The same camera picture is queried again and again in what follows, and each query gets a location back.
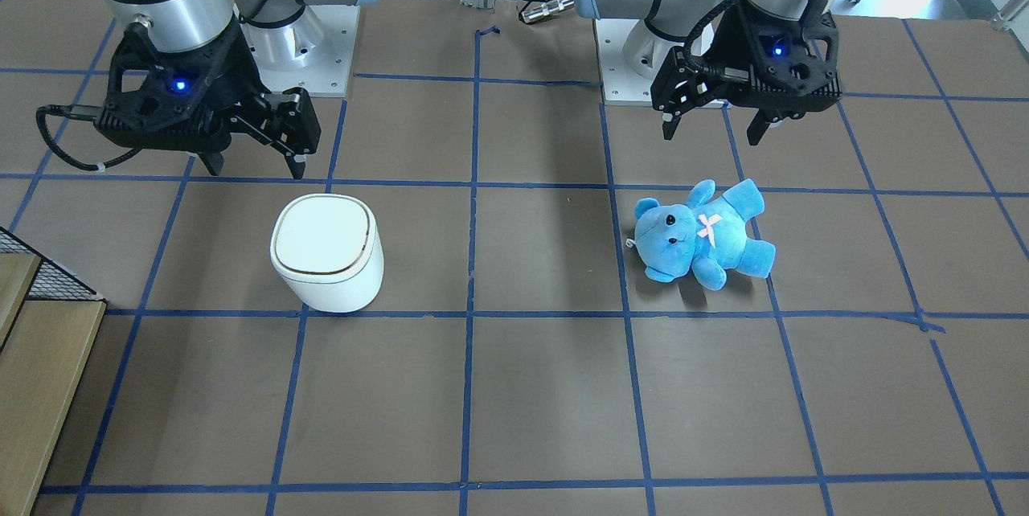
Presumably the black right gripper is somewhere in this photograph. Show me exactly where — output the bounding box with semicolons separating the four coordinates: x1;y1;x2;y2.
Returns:
93;18;322;179

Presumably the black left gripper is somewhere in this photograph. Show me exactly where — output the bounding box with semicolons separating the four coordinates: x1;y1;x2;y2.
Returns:
651;0;842;146

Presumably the white trash can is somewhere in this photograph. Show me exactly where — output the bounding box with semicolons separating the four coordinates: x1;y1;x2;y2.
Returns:
269;194;383;313

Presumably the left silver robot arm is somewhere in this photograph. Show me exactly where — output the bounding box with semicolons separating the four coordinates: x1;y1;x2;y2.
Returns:
235;0;842;145

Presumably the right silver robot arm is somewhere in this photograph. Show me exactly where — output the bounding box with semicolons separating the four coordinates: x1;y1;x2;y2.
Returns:
35;0;376;179

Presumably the blue teddy bear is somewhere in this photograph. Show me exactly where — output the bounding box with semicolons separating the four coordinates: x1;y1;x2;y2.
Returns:
625;178;776;290

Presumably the silver metal cylinder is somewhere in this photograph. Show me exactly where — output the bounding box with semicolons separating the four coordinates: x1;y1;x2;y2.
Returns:
518;0;576;25

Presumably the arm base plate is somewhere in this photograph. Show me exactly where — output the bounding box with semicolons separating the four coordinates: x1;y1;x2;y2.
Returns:
594;18;677;107
242;6;361;97

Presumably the wire basket with wood box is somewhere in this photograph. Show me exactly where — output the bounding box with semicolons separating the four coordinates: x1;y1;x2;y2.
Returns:
1;229;107;515

